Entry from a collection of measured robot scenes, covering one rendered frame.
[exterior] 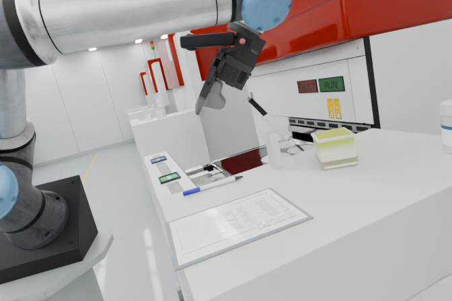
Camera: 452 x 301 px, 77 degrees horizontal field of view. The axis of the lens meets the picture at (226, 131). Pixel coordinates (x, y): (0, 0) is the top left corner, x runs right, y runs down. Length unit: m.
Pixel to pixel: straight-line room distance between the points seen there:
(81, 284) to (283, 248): 0.67
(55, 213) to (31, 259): 0.12
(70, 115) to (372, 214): 8.61
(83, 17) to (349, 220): 0.44
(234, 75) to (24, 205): 0.55
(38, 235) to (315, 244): 0.68
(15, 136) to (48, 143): 8.22
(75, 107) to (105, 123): 0.87
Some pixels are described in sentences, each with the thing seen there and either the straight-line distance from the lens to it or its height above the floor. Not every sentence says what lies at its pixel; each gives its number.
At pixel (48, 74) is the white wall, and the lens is 8.96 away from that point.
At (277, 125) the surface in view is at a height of 1.06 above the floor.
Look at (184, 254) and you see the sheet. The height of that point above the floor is 0.97.
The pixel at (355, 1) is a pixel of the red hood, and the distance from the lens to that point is 0.90.
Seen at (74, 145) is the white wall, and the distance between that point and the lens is 8.92.
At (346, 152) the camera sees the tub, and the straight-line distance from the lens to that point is 0.63.
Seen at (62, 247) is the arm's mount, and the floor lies 0.87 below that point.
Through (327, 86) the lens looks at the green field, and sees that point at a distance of 1.02.
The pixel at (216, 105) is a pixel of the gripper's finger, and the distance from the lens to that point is 0.63.
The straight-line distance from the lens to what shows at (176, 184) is 0.77.
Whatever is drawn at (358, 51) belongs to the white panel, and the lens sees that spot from 0.91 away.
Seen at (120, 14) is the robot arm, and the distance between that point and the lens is 0.42.
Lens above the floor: 1.19
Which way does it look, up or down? 10 degrees down
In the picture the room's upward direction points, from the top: 13 degrees counter-clockwise
